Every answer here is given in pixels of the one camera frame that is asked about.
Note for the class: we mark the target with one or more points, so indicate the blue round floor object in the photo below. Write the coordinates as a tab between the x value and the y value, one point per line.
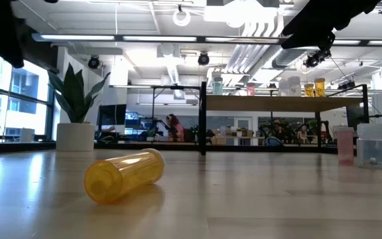
274	142

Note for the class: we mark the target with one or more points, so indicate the black background metal frame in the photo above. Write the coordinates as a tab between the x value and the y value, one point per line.
177	87

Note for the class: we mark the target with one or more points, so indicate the clear medicine bottle white cap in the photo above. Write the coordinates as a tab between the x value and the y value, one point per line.
294	88
372	152
283	89

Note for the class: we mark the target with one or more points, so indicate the person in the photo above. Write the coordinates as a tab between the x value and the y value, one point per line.
177	131

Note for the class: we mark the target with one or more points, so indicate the wooden shelf black metal frame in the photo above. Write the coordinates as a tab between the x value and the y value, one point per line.
277	103

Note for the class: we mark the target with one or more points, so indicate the black aluminium table frame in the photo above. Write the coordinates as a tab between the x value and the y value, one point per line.
144	146

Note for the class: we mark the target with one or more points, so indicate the pink medicine bottle white cap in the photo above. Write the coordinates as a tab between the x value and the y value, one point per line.
345	149
250	90

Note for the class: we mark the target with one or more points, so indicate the silver ventilation duct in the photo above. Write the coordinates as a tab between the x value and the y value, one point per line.
287	58

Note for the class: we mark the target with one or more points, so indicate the blue medicine bottle white cap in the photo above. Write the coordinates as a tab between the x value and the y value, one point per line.
217	88

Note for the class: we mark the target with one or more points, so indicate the cluttered background workbench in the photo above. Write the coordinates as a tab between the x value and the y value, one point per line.
287	132

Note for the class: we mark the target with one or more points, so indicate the white bin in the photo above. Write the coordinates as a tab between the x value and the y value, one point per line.
27	135

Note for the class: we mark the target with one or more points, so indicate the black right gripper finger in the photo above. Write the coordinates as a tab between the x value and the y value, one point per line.
310	41
310	25

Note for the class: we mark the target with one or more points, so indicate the green snake plant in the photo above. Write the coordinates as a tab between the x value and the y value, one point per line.
73	96

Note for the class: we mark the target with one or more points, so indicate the white round plant pot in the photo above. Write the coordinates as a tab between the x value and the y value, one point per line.
75	137

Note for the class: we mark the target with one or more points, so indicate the black ceiling track light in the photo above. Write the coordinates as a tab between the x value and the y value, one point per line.
312	60

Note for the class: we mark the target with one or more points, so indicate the linear ceiling light fixture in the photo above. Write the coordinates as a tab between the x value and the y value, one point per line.
201	39

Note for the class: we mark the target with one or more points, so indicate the background shelf with boxes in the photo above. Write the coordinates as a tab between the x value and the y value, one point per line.
230	134

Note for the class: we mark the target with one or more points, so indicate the black round ceiling spotlight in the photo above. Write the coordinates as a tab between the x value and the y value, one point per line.
203	59
93	62

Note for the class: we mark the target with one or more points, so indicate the black computer monitor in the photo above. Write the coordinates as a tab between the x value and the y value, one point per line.
111	114
355	117

